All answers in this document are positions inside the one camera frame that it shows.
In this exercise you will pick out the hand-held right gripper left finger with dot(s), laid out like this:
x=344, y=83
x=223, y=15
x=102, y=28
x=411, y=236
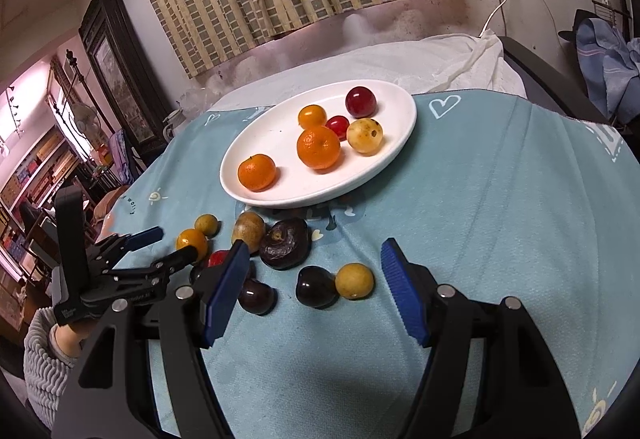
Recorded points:
x=227, y=289

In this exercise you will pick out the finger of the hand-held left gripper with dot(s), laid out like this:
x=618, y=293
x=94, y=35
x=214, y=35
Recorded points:
x=150, y=234
x=180, y=256

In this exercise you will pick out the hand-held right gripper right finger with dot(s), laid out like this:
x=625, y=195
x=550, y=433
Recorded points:
x=400, y=289

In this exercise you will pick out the large red plum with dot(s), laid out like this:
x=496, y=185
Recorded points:
x=217, y=259

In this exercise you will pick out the small yellow-green longan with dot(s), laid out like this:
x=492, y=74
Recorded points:
x=205, y=224

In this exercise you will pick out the yellow longan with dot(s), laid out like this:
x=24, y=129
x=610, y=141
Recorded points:
x=354, y=281

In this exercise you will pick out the tan longan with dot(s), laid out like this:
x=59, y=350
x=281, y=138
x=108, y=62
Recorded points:
x=248, y=230

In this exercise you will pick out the white oval plate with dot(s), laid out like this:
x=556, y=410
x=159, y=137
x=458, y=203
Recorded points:
x=280, y=134

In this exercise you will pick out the person's left forearm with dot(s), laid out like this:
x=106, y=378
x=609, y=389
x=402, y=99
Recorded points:
x=42, y=359

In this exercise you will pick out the brown round cushion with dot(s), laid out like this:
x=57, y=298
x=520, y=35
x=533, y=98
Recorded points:
x=107, y=204

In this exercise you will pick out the purple cloth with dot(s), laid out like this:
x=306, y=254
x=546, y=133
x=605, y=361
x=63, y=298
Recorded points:
x=119, y=154

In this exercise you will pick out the white standing fan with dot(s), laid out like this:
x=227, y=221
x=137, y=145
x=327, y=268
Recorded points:
x=82, y=116

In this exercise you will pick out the small orange mandarin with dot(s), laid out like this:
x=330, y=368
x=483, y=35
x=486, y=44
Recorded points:
x=256, y=172

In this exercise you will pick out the white jug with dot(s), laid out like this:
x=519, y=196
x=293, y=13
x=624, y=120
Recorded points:
x=172, y=121

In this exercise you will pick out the teal printed tablecloth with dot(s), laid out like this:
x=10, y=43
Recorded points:
x=475, y=199

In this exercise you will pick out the yellow spotted round fruit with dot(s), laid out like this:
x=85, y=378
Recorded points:
x=365, y=135

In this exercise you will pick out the dark wood framed picture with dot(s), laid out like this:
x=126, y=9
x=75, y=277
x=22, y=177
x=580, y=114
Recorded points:
x=117, y=79

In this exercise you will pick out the large orange mandarin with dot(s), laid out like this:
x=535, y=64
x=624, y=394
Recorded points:
x=318, y=147

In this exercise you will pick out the red cherry tomato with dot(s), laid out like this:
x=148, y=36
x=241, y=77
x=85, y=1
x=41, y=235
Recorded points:
x=339, y=125

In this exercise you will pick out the small red plum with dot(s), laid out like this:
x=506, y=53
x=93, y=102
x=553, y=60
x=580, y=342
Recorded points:
x=361, y=101

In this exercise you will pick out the yellow-orange kumquat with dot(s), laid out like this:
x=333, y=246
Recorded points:
x=312, y=116

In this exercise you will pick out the white cloth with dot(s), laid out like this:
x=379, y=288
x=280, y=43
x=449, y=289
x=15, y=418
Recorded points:
x=375, y=59

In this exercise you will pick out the black chair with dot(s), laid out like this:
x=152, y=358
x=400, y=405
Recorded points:
x=540, y=69

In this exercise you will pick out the blue clothes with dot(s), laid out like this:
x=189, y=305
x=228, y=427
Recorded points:
x=610, y=64

